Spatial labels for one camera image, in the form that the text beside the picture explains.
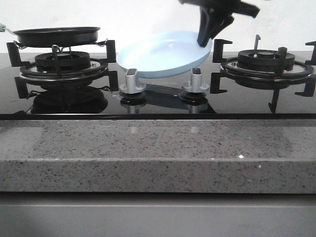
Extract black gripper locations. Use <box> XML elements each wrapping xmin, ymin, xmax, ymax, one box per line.
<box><xmin>179</xmin><ymin>0</ymin><xmax>260</xmax><ymax>47</ymax></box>

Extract light blue plate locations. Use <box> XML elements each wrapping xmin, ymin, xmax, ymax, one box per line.
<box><xmin>117</xmin><ymin>31</ymin><xmax>213</xmax><ymax>78</ymax></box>

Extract black frying pan green handle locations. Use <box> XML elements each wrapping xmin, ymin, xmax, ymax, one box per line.
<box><xmin>0</xmin><ymin>24</ymin><xmax>100</xmax><ymax>48</ymax></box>

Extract black right gas burner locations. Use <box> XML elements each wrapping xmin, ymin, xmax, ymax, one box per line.
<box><xmin>237</xmin><ymin>48</ymin><xmax>281</xmax><ymax>72</ymax></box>

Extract black gas burner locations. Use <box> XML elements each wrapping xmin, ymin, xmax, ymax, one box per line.
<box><xmin>237</xmin><ymin>48</ymin><xmax>281</xmax><ymax>72</ymax></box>
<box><xmin>35</xmin><ymin>51</ymin><xmax>91</xmax><ymax>73</ymax></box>

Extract black right pan support grate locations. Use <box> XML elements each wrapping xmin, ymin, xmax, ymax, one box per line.
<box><xmin>210</xmin><ymin>35</ymin><xmax>316</xmax><ymax>114</ymax></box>

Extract black pan support grate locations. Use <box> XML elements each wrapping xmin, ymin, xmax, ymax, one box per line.
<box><xmin>6</xmin><ymin>40</ymin><xmax>117</xmax><ymax>99</ymax></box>
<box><xmin>210</xmin><ymin>35</ymin><xmax>316</xmax><ymax>114</ymax></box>

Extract silver right stove knob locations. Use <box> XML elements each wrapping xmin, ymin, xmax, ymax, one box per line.
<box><xmin>182</xmin><ymin>68</ymin><xmax>209</xmax><ymax>93</ymax></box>

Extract silver stove knob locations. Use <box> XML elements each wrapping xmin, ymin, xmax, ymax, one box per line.
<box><xmin>119</xmin><ymin>69</ymin><xmax>146</xmax><ymax>94</ymax></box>
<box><xmin>182</xmin><ymin>68</ymin><xmax>209</xmax><ymax>93</ymax></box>

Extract black glass gas cooktop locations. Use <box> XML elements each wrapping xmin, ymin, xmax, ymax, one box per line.
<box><xmin>0</xmin><ymin>53</ymin><xmax>316</xmax><ymax>120</ymax></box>

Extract silver left stove knob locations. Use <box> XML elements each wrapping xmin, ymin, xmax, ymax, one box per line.
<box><xmin>119</xmin><ymin>69</ymin><xmax>146</xmax><ymax>94</ymax></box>

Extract black left pan support grate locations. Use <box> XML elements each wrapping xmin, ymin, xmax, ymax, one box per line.
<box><xmin>6</xmin><ymin>40</ymin><xmax>117</xmax><ymax>99</ymax></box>

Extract black left gas burner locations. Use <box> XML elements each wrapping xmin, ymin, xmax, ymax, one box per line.
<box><xmin>35</xmin><ymin>51</ymin><xmax>91</xmax><ymax>73</ymax></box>

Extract wire pan support ring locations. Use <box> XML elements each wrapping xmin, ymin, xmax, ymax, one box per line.
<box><xmin>13</xmin><ymin>39</ymin><xmax>109</xmax><ymax>57</ymax></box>

